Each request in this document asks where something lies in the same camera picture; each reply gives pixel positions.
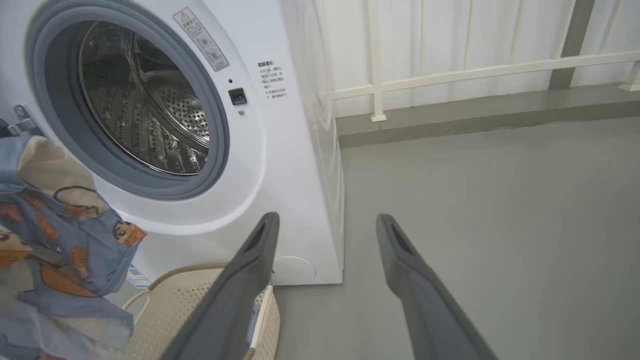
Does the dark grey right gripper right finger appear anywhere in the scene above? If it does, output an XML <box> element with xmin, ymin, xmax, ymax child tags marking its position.
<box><xmin>375</xmin><ymin>213</ymin><xmax>499</xmax><ymax>360</ymax></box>

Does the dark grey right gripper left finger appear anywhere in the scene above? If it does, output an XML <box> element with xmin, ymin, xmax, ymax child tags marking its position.
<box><xmin>160</xmin><ymin>212</ymin><xmax>281</xmax><ymax>360</ymax></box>

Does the blue cartoon print garment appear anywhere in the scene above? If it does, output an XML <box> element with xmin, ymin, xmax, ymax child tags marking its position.
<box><xmin>0</xmin><ymin>135</ymin><xmax>149</xmax><ymax>360</ymax></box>

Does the cream perforated laundry basket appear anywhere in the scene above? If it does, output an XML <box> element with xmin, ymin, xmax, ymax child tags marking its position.
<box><xmin>121</xmin><ymin>263</ymin><xmax>282</xmax><ymax>360</ymax></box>

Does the white front-load washing machine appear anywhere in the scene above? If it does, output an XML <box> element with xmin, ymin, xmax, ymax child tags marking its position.
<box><xmin>0</xmin><ymin>0</ymin><xmax>347</xmax><ymax>288</ymax></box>

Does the grey rubber door gasket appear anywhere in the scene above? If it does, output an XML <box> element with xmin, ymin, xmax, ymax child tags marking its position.
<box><xmin>25</xmin><ymin>0</ymin><xmax>231</xmax><ymax>202</ymax></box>

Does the blue energy label sticker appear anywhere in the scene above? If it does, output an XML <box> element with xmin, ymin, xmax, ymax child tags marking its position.
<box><xmin>125</xmin><ymin>263</ymin><xmax>152</xmax><ymax>290</ymax></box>

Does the steel perforated drum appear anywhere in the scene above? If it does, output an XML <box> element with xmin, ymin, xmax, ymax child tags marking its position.
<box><xmin>78</xmin><ymin>20</ymin><xmax>211</xmax><ymax>176</ymax></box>

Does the white metal railing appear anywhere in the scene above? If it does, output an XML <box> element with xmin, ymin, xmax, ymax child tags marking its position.
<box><xmin>317</xmin><ymin>0</ymin><xmax>640</xmax><ymax>124</ymax></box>

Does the grey warning sticker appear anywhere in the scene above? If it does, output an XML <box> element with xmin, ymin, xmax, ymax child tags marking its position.
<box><xmin>173</xmin><ymin>6</ymin><xmax>230</xmax><ymax>72</ymax></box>

